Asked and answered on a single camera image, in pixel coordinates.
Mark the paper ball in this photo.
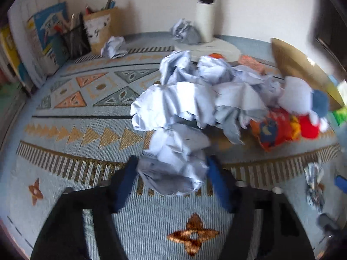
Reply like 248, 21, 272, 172
137, 123, 211, 196

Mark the red snack bag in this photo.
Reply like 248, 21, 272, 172
249, 108, 301, 151

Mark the large paper pile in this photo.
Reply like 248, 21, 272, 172
131, 50, 283, 144

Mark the patterned woven table mat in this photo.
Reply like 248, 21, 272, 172
1, 35, 346, 259

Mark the white blue plush toy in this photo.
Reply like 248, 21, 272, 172
278, 76, 329, 133

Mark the pink small box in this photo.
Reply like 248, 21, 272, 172
238, 55, 266, 75

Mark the orange mandarin far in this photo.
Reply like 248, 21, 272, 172
209, 53, 225, 60

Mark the gold ribbed bowl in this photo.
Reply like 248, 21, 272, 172
270, 38, 345, 111

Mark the green tissue pack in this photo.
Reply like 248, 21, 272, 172
333, 106, 347, 126

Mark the black mesh pen holder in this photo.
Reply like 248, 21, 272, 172
62, 25, 91, 60

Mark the wooden pen holder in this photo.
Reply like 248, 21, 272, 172
83, 7, 123, 55

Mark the white desk lamp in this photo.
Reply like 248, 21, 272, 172
174, 0, 241, 62

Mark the blue cover workbook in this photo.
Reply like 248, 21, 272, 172
26, 2, 69, 76

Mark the yellow book stack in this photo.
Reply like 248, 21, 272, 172
1, 24, 33, 93

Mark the black monitor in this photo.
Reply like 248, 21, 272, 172
314, 0, 346, 70

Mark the white worksheet book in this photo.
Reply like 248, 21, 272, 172
8, 0, 59, 88

